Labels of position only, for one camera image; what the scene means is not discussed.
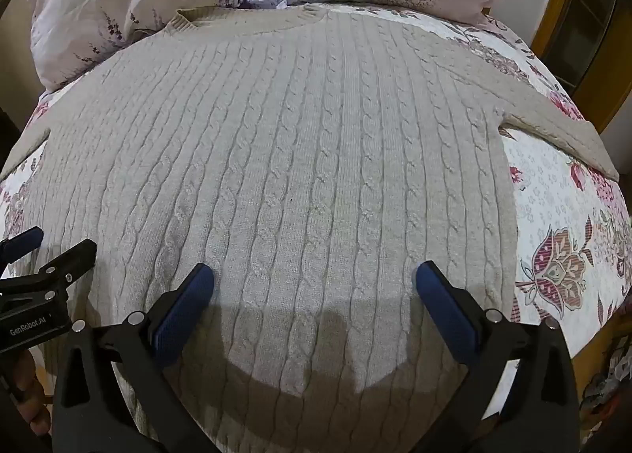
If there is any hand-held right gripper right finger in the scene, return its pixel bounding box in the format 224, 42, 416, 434
414, 260, 581, 453

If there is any wooden door frame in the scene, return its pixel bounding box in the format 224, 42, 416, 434
530, 0, 632, 135

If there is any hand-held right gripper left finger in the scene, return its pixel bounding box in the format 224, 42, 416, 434
51, 262, 215, 453

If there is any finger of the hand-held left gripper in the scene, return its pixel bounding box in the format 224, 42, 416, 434
0, 228, 44, 266
0, 238, 98, 315

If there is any floral bed quilt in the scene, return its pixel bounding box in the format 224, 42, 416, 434
0, 2, 632, 340

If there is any beige cable-knit sweater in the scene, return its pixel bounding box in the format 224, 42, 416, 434
0, 4, 620, 453

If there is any person's left hand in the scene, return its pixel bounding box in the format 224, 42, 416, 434
9, 348, 54, 438

